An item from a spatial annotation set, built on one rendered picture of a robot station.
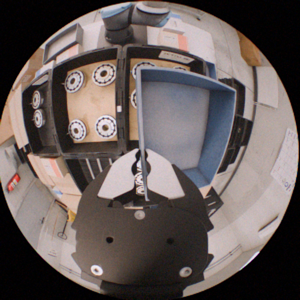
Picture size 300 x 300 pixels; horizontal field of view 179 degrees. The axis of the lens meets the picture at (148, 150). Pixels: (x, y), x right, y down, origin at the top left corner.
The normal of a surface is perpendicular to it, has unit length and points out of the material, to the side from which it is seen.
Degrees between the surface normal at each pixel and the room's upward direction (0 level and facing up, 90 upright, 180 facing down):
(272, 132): 90
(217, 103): 89
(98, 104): 0
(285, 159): 90
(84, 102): 0
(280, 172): 90
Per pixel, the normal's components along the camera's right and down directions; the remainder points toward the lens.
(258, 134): -0.99, 0.08
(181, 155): 0.14, 0.48
